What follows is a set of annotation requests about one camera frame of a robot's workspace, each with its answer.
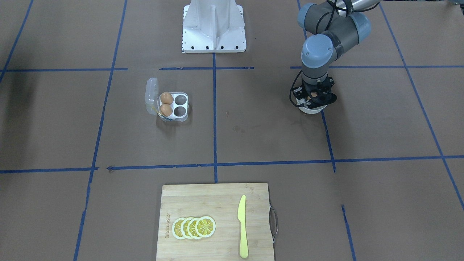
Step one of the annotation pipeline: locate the bamboo cutting board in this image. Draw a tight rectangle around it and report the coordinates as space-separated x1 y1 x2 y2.
156 182 275 261

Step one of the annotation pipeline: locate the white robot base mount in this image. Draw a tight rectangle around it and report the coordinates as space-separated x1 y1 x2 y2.
181 0 247 53

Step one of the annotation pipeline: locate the lemon slice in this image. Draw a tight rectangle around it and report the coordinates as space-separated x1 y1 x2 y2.
187 217 201 239
172 217 186 240
196 215 216 238
181 217 193 239

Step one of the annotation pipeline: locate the yellow plastic knife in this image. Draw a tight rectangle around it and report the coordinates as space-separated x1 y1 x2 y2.
237 195 249 259

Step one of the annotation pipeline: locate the brown egg rear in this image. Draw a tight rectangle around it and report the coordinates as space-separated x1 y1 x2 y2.
159 91 174 105

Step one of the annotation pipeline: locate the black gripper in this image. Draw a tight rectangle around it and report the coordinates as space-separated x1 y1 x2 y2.
293 76 337 107

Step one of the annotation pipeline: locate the clear plastic egg box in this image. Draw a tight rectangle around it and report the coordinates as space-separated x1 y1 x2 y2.
144 78 189 122

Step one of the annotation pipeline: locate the brown egg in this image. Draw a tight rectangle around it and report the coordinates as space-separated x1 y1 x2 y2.
159 91 174 105
159 104 173 118

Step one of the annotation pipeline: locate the white bowl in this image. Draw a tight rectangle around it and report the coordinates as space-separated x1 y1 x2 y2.
297 104 327 115

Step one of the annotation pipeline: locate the brown egg front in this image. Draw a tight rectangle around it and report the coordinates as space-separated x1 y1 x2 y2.
159 104 173 118

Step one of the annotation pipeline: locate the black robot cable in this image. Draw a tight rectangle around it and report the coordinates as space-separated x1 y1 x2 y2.
289 71 303 105

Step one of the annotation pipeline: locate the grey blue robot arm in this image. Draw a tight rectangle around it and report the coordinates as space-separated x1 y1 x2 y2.
289 0 380 114

